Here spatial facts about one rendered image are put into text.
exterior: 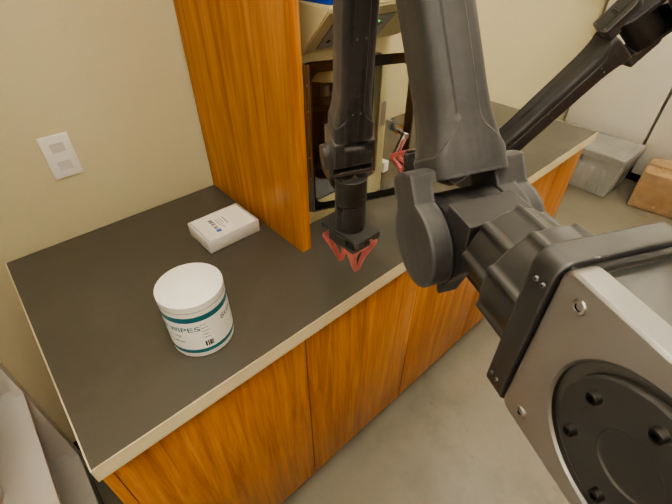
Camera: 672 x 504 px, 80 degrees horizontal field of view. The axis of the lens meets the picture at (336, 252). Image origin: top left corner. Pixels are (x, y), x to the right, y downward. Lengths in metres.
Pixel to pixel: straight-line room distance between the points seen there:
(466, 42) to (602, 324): 0.23
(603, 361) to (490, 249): 0.10
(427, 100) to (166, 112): 1.08
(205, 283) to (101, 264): 0.45
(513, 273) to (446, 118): 0.13
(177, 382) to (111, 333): 0.22
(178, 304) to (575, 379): 0.68
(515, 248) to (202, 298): 0.63
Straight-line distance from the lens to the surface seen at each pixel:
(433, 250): 0.31
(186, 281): 0.84
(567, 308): 0.23
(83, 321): 1.08
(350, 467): 1.77
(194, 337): 0.85
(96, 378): 0.95
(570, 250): 0.23
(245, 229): 1.16
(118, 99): 1.30
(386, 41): 1.20
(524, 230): 0.29
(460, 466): 1.83
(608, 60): 0.92
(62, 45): 1.25
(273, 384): 1.03
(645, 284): 0.24
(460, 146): 0.33
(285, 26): 0.86
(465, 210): 0.31
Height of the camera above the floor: 1.64
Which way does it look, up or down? 40 degrees down
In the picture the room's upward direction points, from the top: straight up
